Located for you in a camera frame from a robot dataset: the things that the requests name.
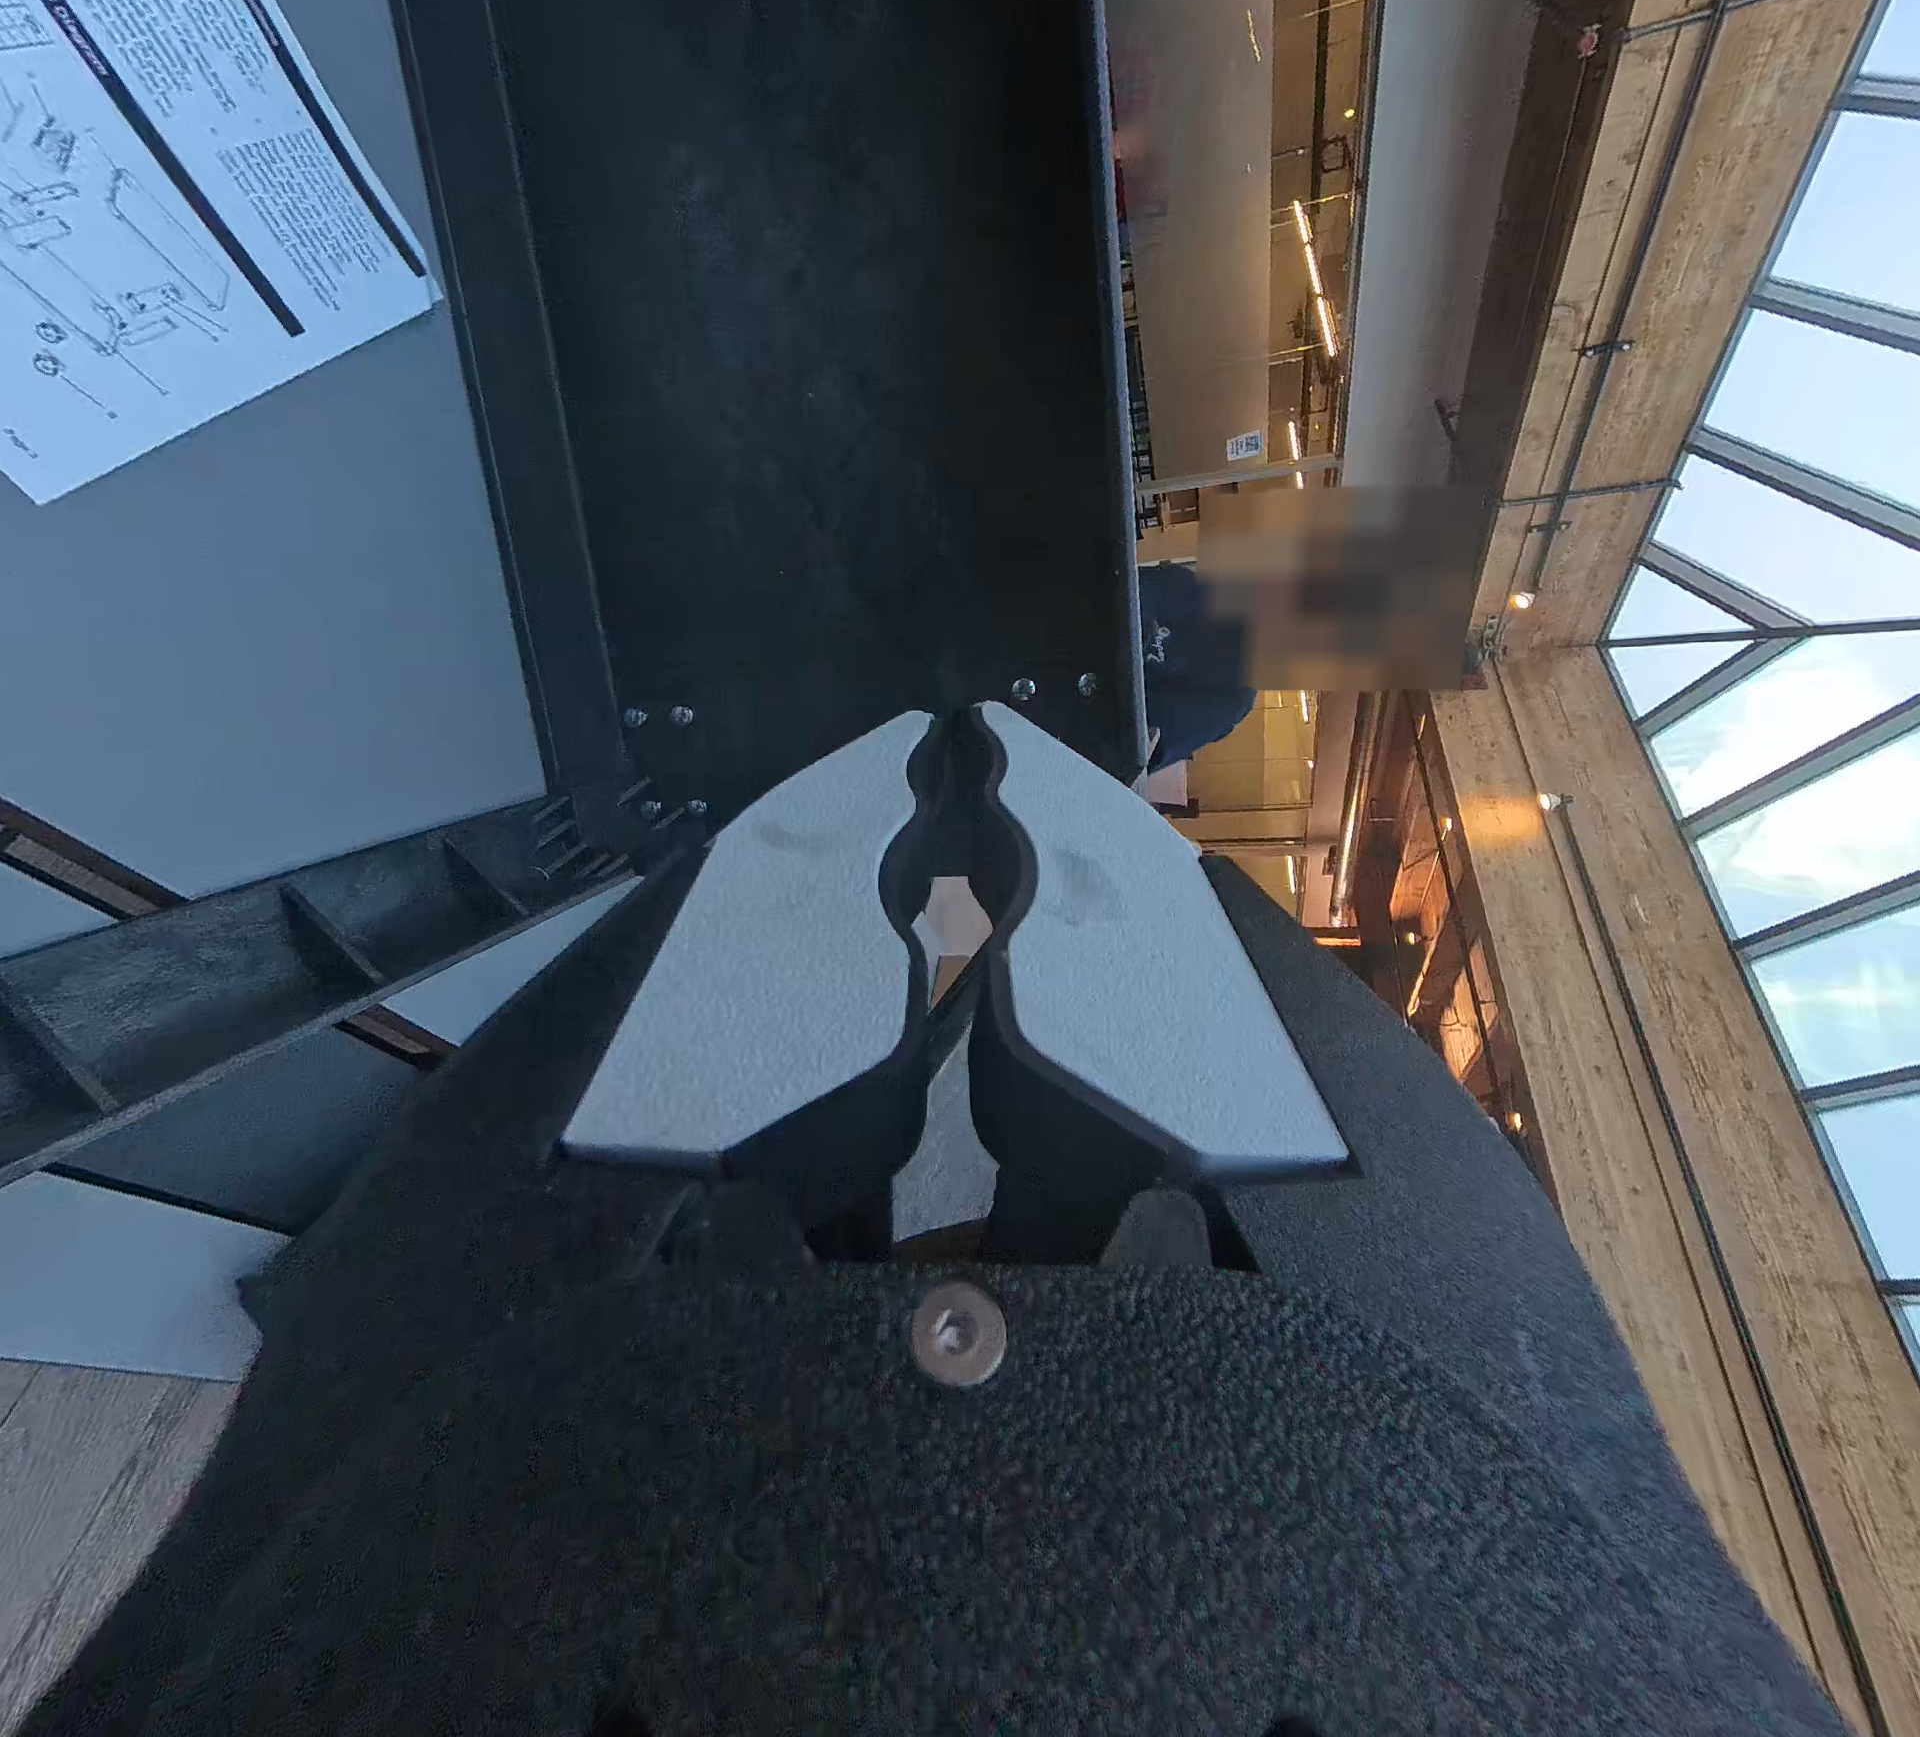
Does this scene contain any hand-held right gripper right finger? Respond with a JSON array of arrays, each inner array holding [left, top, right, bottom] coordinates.
[[966, 700, 1351, 1268]]

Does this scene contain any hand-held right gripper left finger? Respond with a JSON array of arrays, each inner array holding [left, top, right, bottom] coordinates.
[[558, 709, 979, 1262]]

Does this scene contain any linear ceiling light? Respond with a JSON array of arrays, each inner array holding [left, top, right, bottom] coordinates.
[[1291, 198, 1347, 363]]

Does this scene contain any black ribbed metal frame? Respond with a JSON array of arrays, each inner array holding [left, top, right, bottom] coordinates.
[[0, 799, 650, 1187]]

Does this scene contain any skylight window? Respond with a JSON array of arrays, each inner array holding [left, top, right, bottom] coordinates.
[[1597, 0, 1920, 1348]]

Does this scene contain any black metal tray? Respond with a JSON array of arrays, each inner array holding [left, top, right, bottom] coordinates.
[[356, 0, 1153, 857]]

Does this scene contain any white instruction manual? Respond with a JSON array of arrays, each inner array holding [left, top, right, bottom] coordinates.
[[0, 0, 446, 506]]

